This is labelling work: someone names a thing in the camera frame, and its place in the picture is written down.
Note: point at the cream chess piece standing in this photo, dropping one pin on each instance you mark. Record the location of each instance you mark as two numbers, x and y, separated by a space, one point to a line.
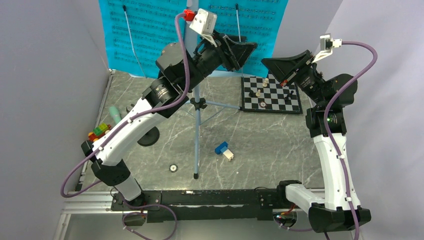
265 82

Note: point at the blue white poker chip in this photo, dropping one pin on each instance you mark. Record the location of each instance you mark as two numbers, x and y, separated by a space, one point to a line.
173 168

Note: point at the black chess piece lying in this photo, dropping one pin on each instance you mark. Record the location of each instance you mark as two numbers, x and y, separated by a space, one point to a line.
252 94

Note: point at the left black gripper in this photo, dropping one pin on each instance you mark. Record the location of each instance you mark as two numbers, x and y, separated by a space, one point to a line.
239 52

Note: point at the blue sheet music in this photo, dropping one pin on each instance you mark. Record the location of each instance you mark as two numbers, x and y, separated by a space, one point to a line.
136 31
257 20

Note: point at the blue white toy brick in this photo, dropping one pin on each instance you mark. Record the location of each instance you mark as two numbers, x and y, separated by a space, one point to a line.
223 149

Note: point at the black microphone stand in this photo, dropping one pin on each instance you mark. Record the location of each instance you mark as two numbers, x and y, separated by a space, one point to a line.
150 138

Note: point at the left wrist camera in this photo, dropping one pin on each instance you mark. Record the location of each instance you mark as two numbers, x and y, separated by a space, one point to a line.
202 22

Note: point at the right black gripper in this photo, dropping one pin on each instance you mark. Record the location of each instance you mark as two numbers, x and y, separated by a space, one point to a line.
283 68

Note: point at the black base frame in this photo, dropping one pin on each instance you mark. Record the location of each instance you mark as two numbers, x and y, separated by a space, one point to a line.
259 203

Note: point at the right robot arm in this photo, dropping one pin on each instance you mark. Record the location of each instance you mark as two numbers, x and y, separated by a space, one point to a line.
339 209

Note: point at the light blue music stand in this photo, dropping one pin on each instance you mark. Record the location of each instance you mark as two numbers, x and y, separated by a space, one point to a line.
197 116

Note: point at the black white chessboard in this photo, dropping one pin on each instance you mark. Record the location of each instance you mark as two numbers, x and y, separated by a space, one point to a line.
273 95

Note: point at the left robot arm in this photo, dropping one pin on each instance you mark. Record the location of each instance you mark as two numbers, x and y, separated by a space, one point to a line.
106 154

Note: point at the green toy microphone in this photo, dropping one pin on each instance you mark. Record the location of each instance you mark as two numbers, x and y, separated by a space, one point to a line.
115 114

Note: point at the colourful brick toy car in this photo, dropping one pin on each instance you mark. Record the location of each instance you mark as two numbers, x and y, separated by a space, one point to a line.
99 132

